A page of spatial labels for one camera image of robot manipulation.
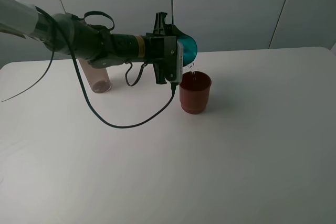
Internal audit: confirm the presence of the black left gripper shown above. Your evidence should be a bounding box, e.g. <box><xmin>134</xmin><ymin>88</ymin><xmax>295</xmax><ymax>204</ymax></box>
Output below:
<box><xmin>145</xmin><ymin>12</ymin><xmax>181</xmax><ymax>84</ymax></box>

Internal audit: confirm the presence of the teal transparent plastic cup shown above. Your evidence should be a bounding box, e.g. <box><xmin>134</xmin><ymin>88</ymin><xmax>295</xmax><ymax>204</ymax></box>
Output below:
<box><xmin>176</xmin><ymin>34</ymin><xmax>197</xmax><ymax>67</ymax></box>

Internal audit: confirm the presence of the smoky transparent plastic bottle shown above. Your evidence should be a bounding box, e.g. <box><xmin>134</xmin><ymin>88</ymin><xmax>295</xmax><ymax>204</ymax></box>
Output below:
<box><xmin>78</xmin><ymin>18</ymin><xmax>113</xmax><ymax>94</ymax></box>

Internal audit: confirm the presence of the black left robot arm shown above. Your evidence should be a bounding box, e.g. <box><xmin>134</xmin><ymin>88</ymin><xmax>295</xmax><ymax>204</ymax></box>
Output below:
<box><xmin>1</xmin><ymin>0</ymin><xmax>183</xmax><ymax>84</ymax></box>

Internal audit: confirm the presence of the red plastic cup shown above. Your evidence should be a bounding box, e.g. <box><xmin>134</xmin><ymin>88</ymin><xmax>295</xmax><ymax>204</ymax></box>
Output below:
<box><xmin>180</xmin><ymin>71</ymin><xmax>212</xmax><ymax>114</ymax></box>

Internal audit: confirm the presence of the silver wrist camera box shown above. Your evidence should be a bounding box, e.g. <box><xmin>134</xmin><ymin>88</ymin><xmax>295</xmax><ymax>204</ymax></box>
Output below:
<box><xmin>169</xmin><ymin>41</ymin><xmax>184</xmax><ymax>84</ymax></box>

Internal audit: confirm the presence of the black camera cable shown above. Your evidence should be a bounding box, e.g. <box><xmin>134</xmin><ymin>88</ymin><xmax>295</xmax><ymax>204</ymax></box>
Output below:
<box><xmin>1</xmin><ymin>10</ymin><xmax>177</xmax><ymax>130</ymax></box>

